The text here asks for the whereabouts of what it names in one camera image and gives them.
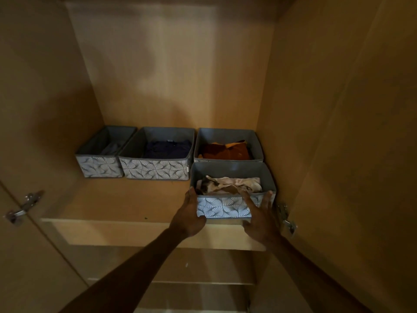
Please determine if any person's left hand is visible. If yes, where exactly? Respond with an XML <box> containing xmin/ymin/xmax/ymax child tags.
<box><xmin>169</xmin><ymin>187</ymin><xmax>207</xmax><ymax>240</ymax></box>

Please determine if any person's right hand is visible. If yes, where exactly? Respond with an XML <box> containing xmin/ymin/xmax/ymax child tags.
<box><xmin>240</xmin><ymin>190</ymin><xmax>283</xmax><ymax>247</ymax></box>

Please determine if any person's right forearm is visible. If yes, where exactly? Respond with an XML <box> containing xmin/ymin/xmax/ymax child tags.
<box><xmin>259</xmin><ymin>236</ymin><xmax>373</xmax><ymax>313</ymax></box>

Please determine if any person's left forearm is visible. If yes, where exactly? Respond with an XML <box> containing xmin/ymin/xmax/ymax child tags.
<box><xmin>60</xmin><ymin>225</ymin><xmax>191</xmax><ymax>313</ymax></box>

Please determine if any beige floral folded garment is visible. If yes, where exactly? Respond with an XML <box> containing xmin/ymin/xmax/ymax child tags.
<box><xmin>195</xmin><ymin>175</ymin><xmax>263</xmax><ymax>196</ymax></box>

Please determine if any metal door hinge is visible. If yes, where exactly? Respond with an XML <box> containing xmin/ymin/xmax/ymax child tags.
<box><xmin>4</xmin><ymin>190</ymin><xmax>44</xmax><ymax>225</ymax></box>
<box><xmin>277</xmin><ymin>203</ymin><xmax>298</xmax><ymax>238</ymax></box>

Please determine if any orange-brown folded garment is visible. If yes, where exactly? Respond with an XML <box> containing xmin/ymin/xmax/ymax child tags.
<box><xmin>198</xmin><ymin>140</ymin><xmax>253</xmax><ymax>161</ymax></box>

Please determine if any wooden wardrobe shelf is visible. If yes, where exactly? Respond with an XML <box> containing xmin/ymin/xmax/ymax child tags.
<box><xmin>41</xmin><ymin>177</ymin><xmax>266</xmax><ymax>252</ymax></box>
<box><xmin>86</xmin><ymin>278</ymin><xmax>256</xmax><ymax>286</ymax></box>

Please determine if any dark navy folded garment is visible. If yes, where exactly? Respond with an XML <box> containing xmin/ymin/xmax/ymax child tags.
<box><xmin>143</xmin><ymin>139</ymin><xmax>192</xmax><ymax>159</ymax></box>

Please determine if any grey folded garment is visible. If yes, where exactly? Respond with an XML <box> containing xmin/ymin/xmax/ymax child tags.
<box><xmin>100</xmin><ymin>142</ymin><xmax>126</xmax><ymax>156</ymax></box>

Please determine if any narrow grey leaf-patterned fabric box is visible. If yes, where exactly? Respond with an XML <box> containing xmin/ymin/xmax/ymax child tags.
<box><xmin>75</xmin><ymin>126</ymin><xmax>137</xmax><ymax>178</ymax></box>

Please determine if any wooden wardrobe door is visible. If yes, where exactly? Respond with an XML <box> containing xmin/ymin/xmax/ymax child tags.
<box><xmin>251</xmin><ymin>0</ymin><xmax>417</xmax><ymax>313</ymax></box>
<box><xmin>0</xmin><ymin>182</ymin><xmax>89</xmax><ymax>313</ymax></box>

